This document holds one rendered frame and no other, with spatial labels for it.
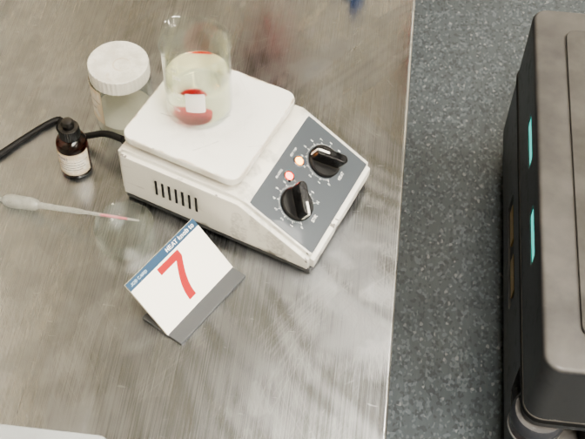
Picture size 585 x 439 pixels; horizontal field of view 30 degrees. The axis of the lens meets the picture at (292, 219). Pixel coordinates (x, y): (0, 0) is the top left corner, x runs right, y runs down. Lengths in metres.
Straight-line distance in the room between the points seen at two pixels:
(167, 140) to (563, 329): 0.68
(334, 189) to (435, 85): 1.22
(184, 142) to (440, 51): 1.36
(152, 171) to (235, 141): 0.08
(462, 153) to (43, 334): 1.26
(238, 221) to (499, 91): 1.31
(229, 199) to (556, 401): 0.68
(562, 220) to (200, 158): 0.73
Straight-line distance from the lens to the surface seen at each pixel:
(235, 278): 0.98
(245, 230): 0.98
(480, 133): 2.14
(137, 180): 1.01
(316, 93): 1.13
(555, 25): 1.84
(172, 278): 0.96
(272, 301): 0.98
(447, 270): 1.93
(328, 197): 1.00
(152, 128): 0.99
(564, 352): 1.45
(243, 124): 0.99
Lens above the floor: 1.57
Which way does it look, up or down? 53 degrees down
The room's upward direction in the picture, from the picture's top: 2 degrees clockwise
